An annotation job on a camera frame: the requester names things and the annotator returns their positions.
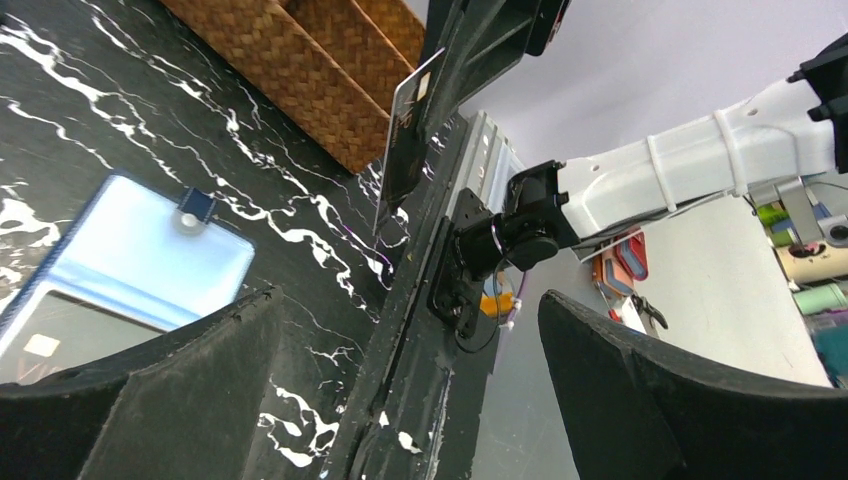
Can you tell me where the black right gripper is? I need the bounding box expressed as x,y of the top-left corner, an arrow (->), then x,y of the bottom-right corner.
417,0 -> 570,140

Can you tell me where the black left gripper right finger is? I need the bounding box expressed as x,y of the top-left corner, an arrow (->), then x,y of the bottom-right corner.
537,290 -> 847,479

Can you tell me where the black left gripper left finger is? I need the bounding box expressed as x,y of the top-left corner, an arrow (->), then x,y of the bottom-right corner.
1,287 -> 284,479

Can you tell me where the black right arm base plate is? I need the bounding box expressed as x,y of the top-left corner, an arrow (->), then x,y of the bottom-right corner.
427,188 -> 506,353

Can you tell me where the right arm base motor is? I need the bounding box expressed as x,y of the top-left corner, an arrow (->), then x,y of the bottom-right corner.
455,160 -> 581,280

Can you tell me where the woven brown basket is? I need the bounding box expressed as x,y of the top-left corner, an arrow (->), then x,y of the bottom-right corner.
163,0 -> 425,174

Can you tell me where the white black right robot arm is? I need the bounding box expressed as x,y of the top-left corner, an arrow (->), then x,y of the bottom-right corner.
454,1 -> 847,257

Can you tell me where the cream mug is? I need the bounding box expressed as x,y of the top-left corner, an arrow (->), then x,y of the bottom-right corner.
775,242 -> 847,284

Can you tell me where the dark blue card holder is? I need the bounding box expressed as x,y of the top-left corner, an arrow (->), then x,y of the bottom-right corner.
0,170 -> 257,386

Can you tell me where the aluminium table edge rail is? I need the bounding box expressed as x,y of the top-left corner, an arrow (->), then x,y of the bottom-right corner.
447,110 -> 526,214

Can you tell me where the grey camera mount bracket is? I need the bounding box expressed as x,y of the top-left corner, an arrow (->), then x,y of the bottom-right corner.
749,177 -> 847,249

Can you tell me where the dark card in holder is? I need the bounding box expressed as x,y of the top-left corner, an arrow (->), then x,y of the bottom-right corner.
1,291 -> 163,385

